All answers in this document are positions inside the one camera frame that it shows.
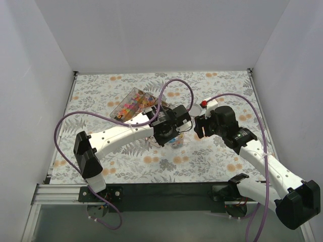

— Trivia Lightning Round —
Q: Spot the clear glass jar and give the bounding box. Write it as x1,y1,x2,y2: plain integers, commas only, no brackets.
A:
168,133,185,149

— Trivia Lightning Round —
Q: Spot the clear compartment candy box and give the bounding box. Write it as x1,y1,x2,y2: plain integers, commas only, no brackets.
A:
110,88,158,123

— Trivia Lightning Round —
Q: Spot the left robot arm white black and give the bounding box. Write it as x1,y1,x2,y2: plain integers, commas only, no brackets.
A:
73,105,192,202

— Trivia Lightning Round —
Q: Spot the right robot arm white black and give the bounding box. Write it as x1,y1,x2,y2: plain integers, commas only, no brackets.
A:
194,102,321,230

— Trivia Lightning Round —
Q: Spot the floral table mat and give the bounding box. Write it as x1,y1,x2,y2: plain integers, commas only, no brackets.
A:
50,71,264,184

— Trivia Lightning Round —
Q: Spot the round metal jar lid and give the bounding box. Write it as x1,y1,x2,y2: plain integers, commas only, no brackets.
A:
189,104,202,116

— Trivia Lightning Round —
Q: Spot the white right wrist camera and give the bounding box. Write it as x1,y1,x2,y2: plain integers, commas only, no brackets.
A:
200,97,219,119

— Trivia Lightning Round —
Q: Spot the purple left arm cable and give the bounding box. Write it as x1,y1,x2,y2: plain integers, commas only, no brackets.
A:
55,79,194,230

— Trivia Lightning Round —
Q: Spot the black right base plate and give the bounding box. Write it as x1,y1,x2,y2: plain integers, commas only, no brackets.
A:
210,185,248,218

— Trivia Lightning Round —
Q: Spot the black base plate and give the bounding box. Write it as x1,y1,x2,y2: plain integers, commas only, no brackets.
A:
210,185,248,218
78,185,124,204

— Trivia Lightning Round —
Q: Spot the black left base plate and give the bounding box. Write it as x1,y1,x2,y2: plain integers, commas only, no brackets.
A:
78,185,124,204

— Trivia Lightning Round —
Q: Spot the aluminium frame rail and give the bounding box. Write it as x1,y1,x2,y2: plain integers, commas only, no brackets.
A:
21,183,316,242

